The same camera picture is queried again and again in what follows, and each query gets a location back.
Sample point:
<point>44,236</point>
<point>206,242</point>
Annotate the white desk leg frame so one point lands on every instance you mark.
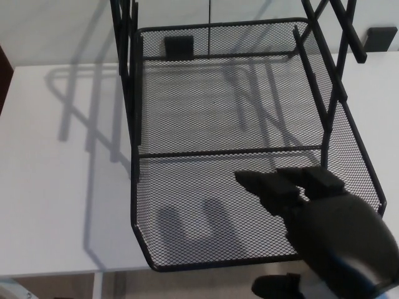
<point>98,285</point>

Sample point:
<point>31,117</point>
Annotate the dark brown furniture panel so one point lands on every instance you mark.
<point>5,78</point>

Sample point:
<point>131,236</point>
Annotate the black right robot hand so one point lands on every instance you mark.
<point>336,236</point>

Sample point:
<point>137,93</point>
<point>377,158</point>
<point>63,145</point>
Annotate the black mesh file tray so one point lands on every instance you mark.
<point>187,124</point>

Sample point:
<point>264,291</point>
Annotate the black metal file rack frame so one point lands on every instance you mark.
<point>129,109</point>

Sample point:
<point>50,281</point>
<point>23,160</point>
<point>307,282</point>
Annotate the black wall bracket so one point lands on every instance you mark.
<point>382,39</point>
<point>178,47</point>

